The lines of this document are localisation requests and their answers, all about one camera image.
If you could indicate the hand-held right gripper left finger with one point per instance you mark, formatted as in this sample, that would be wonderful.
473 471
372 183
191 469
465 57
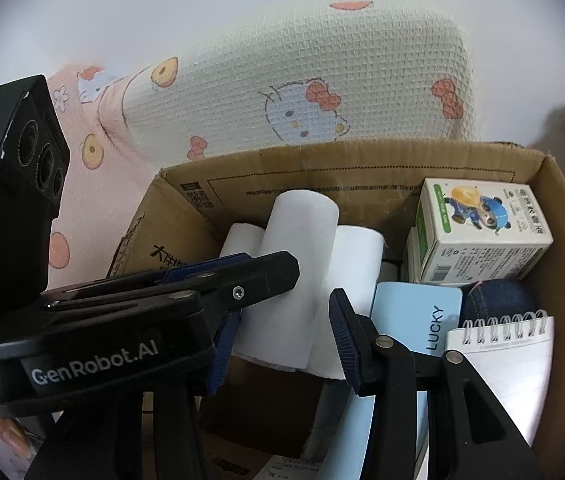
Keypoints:
220 360

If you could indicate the light blue card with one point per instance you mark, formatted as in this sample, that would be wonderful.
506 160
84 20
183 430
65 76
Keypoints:
402 310

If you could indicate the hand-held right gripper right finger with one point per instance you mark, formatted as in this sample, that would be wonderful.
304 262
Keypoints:
345 345

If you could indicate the white paper roll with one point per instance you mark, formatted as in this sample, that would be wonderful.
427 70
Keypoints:
297 240
242 240
357 260

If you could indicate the brown cardboard box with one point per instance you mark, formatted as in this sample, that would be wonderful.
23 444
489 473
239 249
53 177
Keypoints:
312 170

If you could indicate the person's left hand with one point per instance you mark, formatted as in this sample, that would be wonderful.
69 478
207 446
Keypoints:
10 435

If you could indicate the light blue flat book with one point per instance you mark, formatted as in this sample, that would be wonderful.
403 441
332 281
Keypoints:
352 440

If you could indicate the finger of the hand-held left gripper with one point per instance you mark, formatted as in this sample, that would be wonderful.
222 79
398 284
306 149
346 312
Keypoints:
262 275
197 266

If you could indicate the green white cartoon carton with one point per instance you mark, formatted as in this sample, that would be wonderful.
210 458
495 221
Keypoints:
482 255

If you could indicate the white spiral notebook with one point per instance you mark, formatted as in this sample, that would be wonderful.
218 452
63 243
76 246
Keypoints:
507 375

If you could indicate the printed white paper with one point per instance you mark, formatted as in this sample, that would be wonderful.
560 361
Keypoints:
282 466

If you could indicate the cream printed blanket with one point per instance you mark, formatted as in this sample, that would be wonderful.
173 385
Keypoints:
362 60

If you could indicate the dark denim pouch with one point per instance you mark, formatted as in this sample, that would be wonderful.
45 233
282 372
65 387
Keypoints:
502 297

